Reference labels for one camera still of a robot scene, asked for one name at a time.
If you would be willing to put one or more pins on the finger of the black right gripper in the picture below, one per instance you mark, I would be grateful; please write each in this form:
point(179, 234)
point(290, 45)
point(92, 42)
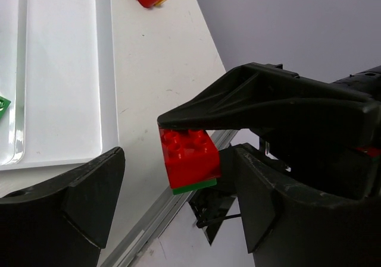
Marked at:
point(266, 98)

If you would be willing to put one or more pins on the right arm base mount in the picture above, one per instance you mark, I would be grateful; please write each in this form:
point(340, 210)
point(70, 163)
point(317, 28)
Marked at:
point(211, 204)

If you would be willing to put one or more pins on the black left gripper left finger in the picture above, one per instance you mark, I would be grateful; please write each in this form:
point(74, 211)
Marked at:
point(66, 220)

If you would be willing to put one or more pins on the aluminium table rail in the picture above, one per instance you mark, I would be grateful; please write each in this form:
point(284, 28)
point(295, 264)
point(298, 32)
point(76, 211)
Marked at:
point(145, 197)

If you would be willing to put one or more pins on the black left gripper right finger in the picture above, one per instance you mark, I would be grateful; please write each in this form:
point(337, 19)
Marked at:
point(287, 223)

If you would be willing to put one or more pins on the green lego plate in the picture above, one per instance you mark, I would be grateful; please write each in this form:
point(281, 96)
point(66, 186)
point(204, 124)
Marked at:
point(194, 187)

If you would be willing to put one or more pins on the red lego brick stack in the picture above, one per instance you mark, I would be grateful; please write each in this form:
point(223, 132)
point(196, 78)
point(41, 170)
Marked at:
point(190, 156)

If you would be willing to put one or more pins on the green lego brick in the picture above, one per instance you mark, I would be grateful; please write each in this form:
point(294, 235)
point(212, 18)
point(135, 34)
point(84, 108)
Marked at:
point(4, 105)

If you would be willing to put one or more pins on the white divided sorting tray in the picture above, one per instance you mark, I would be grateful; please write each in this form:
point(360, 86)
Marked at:
point(57, 71)

